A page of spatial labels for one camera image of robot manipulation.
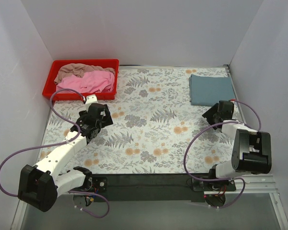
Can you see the blue-grey t shirt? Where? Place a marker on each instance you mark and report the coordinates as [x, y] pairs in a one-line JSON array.
[[206, 91]]

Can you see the pink t shirt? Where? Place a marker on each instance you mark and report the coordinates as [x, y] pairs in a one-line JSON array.
[[92, 82]]

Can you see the aluminium front frame rail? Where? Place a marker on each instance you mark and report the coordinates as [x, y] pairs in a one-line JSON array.
[[173, 186]]

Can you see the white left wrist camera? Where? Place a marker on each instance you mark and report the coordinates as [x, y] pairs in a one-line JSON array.
[[91, 99]]

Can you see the red plastic bin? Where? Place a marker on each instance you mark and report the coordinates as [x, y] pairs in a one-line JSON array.
[[50, 86]]

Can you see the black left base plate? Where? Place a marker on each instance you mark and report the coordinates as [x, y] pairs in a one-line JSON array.
[[97, 184]]

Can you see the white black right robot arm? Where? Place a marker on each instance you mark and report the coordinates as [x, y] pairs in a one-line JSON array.
[[251, 153]]

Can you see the floral table mat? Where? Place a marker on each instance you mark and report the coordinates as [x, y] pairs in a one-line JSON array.
[[155, 128]]

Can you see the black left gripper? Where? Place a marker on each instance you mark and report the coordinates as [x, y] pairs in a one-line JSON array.
[[106, 117]]

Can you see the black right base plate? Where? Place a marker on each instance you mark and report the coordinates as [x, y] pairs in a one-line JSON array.
[[208, 185]]

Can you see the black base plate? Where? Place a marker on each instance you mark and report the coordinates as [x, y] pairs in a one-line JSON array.
[[208, 185], [97, 184]]

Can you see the aluminium right side rail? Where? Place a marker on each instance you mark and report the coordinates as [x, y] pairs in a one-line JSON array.
[[235, 83]]

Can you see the beige t shirt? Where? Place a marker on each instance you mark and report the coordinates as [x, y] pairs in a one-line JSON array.
[[78, 70]]

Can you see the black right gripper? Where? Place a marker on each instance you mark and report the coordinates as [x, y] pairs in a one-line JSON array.
[[210, 115]]

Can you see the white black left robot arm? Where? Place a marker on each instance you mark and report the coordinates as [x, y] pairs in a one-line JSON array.
[[40, 185]]

